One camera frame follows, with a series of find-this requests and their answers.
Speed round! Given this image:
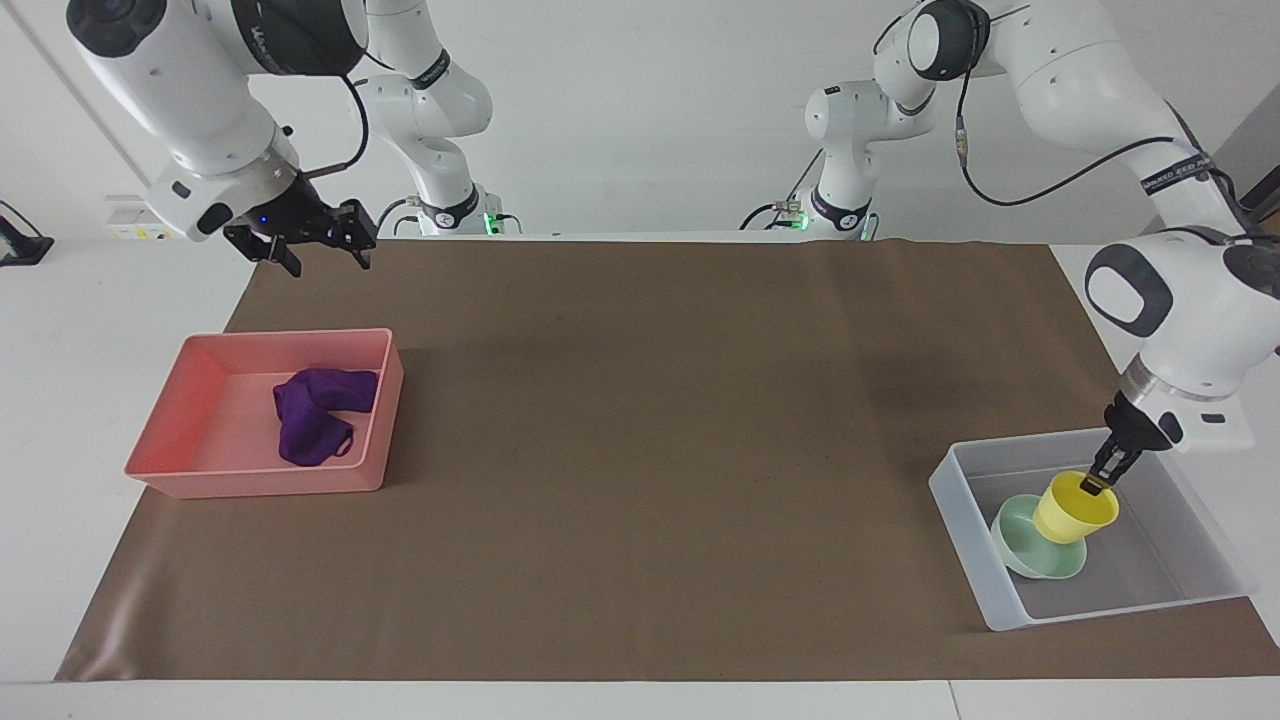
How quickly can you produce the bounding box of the pink plastic box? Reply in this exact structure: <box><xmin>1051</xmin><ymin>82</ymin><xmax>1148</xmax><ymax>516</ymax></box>
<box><xmin>123</xmin><ymin>327</ymin><xmax>406</xmax><ymax>500</ymax></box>

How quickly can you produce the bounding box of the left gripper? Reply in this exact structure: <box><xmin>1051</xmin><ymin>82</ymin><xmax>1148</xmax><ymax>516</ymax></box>
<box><xmin>1082</xmin><ymin>391</ymin><xmax>1168</xmax><ymax>498</ymax></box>

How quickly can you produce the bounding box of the yellow plastic cup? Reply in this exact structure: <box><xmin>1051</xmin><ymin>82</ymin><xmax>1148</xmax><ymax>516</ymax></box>
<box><xmin>1033</xmin><ymin>471</ymin><xmax>1121</xmax><ymax>546</ymax></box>

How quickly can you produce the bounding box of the purple cloth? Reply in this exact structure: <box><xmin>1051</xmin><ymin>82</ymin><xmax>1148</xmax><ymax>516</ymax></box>
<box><xmin>272</xmin><ymin>367</ymin><xmax>382</xmax><ymax>468</ymax></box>

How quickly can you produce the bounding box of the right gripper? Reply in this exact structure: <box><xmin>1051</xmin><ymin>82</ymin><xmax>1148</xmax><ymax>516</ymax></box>
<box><xmin>222</xmin><ymin>172</ymin><xmax>379</xmax><ymax>279</ymax></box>

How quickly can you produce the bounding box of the translucent grey plastic box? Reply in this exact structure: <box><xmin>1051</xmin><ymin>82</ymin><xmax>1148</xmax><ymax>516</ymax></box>
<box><xmin>927</xmin><ymin>427</ymin><xmax>1252</xmax><ymax>634</ymax></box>

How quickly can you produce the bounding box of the pale green bowl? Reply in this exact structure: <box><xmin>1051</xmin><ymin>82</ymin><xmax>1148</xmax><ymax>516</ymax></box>
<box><xmin>990</xmin><ymin>493</ymin><xmax>1090</xmax><ymax>582</ymax></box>

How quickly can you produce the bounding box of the black stand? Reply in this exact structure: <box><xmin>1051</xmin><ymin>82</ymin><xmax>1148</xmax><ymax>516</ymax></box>
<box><xmin>0</xmin><ymin>199</ymin><xmax>55</xmax><ymax>268</ymax></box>

